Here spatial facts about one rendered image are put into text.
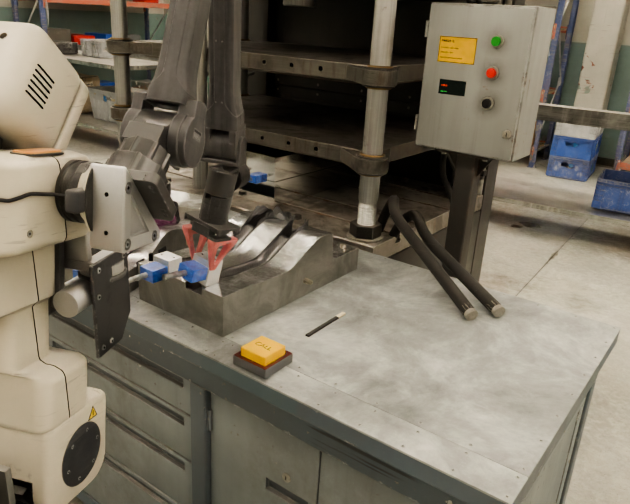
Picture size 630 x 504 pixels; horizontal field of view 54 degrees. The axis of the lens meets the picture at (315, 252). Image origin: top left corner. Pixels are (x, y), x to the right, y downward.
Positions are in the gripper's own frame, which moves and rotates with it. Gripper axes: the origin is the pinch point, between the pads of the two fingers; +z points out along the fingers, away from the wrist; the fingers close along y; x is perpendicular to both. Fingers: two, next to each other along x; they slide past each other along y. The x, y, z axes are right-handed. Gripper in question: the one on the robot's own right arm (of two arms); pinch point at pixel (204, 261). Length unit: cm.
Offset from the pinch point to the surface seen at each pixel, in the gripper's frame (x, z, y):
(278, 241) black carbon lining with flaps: -25.5, -1.0, 1.4
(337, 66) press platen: -73, -41, 30
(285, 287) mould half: -18.7, 5.4, -8.4
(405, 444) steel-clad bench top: 6, 7, -54
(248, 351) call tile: 5.7, 8.6, -20.4
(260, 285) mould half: -9.7, 3.4, -8.1
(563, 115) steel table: -350, -43, 32
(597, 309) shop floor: -271, 49, -43
